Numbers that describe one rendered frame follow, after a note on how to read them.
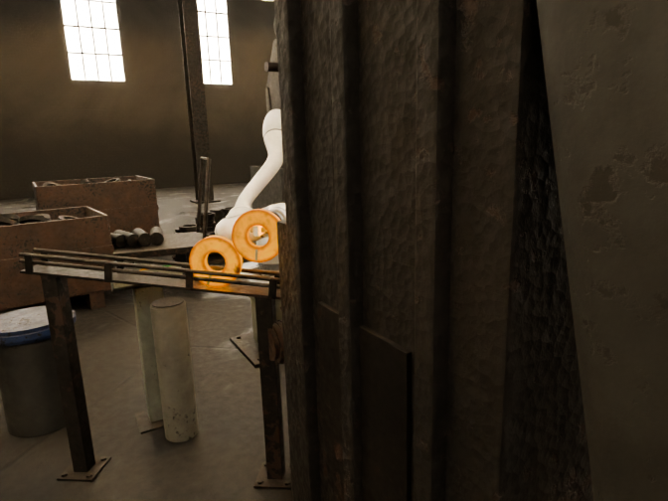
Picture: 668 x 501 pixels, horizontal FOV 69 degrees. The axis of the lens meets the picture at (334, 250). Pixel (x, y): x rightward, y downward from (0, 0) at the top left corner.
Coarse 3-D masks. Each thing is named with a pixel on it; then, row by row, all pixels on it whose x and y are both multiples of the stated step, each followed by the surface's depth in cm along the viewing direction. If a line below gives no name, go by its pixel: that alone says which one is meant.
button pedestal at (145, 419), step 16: (176, 272) 181; (112, 288) 174; (128, 288) 181; (144, 288) 179; (160, 288) 182; (144, 304) 180; (144, 320) 181; (144, 336) 182; (144, 352) 183; (144, 368) 184; (144, 384) 190; (160, 400) 189; (144, 416) 194; (160, 416) 191; (144, 432) 184
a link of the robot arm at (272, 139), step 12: (276, 132) 199; (276, 144) 195; (276, 156) 192; (264, 168) 188; (276, 168) 191; (252, 180) 186; (264, 180) 187; (252, 192) 183; (240, 204) 178; (228, 216) 172; (216, 228) 172; (228, 228) 169; (252, 240) 171
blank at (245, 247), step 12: (240, 216) 139; (252, 216) 138; (264, 216) 138; (276, 216) 140; (240, 228) 139; (264, 228) 139; (276, 228) 138; (240, 240) 140; (276, 240) 139; (240, 252) 140; (252, 252) 140; (264, 252) 140; (276, 252) 139
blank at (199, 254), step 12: (204, 240) 141; (216, 240) 140; (228, 240) 142; (192, 252) 142; (204, 252) 142; (228, 252) 141; (192, 264) 143; (204, 264) 143; (228, 264) 142; (240, 264) 142; (204, 276) 143; (216, 276) 143
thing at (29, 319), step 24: (24, 312) 193; (0, 336) 172; (24, 336) 173; (48, 336) 179; (0, 360) 177; (24, 360) 177; (48, 360) 182; (0, 384) 181; (24, 384) 179; (48, 384) 183; (24, 408) 181; (48, 408) 184; (24, 432) 183; (48, 432) 185
